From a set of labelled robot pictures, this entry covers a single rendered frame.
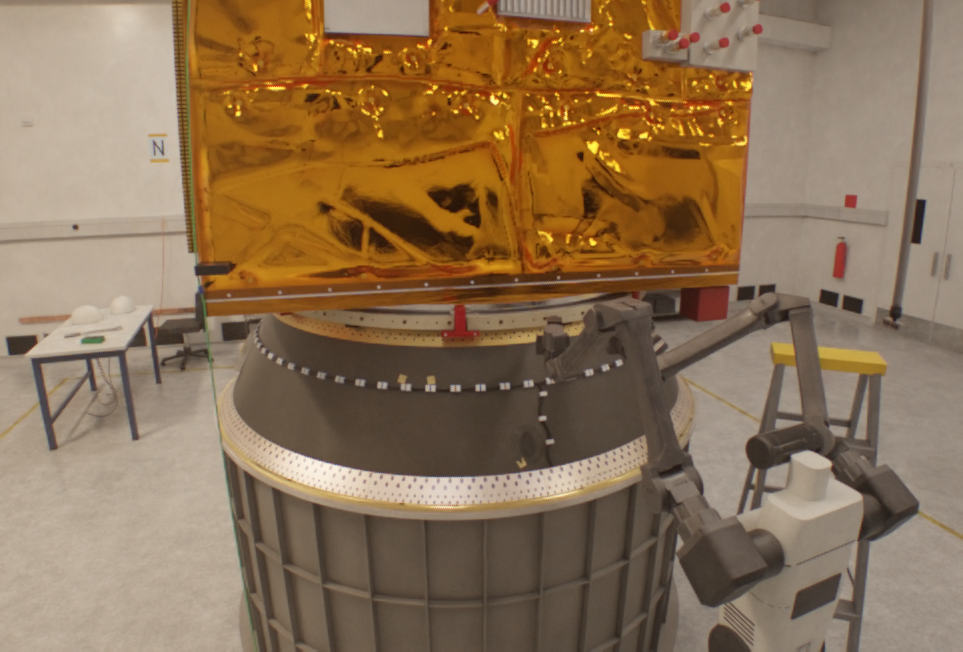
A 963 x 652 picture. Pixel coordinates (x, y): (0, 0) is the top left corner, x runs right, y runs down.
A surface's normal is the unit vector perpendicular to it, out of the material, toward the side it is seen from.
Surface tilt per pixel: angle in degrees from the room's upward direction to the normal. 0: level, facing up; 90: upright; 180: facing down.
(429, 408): 62
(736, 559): 30
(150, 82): 90
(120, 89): 90
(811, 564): 90
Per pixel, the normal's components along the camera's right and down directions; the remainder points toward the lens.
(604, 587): 0.54, 0.18
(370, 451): -0.22, -0.28
